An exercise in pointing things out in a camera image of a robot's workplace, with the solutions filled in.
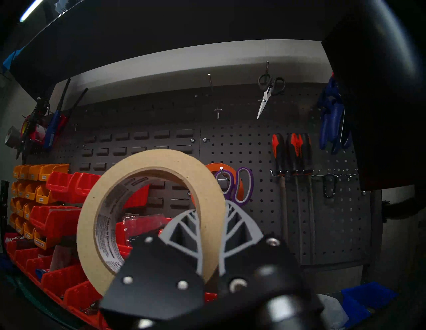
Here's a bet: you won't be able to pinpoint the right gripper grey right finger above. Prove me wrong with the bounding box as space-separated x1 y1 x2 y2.
218 200 311 295

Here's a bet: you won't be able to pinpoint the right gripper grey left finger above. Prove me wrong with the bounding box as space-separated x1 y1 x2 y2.
100 209 206 321

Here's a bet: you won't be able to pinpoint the purple handled scissors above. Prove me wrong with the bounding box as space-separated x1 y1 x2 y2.
215 167 254 207

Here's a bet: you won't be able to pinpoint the beige masking tape roll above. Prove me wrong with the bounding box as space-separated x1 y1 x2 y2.
77 149 226 296

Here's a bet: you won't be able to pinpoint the orange tape roll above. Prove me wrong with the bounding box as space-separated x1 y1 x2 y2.
191 163 245 207

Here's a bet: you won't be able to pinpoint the red bin holding dark bag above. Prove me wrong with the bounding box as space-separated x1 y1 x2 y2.
115 215 173 258

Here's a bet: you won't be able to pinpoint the clear bag of dark parts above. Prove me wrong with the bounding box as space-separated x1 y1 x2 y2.
123 215 167 238

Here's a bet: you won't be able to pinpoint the black carabiner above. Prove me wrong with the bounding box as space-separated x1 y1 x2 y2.
323 174 337 199

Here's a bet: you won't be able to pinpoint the red bin holding clear bags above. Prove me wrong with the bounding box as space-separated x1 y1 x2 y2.
29 206 82 240

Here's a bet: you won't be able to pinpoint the blue storage bin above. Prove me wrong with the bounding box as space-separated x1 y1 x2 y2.
341 282 398 328

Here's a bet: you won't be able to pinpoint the orange bin labelled M4-0.7X6 HEX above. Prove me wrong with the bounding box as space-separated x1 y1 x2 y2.
33 230 54 250

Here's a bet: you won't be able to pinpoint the green cutting mat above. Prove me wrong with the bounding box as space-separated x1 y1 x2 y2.
7 276 84 330

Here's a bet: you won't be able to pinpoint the metal file holder rack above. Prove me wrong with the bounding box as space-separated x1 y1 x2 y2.
270 170 360 177

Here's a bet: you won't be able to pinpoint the orange bin labelled M3-4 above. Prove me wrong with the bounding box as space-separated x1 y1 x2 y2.
35 185 57 204

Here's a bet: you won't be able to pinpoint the orange bin labelled M3X6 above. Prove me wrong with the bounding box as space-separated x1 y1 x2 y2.
39 164 70 182

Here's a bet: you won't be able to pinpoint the blue hanging clamp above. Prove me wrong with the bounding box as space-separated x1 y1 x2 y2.
318 75 353 155

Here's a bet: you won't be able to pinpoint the small hanging metal snips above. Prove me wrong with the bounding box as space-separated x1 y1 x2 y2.
256 62 286 119

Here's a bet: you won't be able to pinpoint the grey louvred back panel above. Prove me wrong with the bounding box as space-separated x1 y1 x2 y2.
77 100 202 217

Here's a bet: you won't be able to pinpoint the blue long-nose lighter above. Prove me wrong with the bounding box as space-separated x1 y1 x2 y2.
43 78 71 149

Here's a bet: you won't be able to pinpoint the black overhead shelf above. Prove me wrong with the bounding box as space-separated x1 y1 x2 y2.
10 0 333 100

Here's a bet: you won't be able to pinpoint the blue cloth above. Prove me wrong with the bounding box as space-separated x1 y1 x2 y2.
3 47 24 70

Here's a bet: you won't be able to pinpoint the long ceiling light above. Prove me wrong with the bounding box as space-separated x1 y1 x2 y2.
19 0 44 23

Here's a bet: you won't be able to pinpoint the grey duct tape roll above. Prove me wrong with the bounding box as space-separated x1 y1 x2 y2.
5 126 21 148

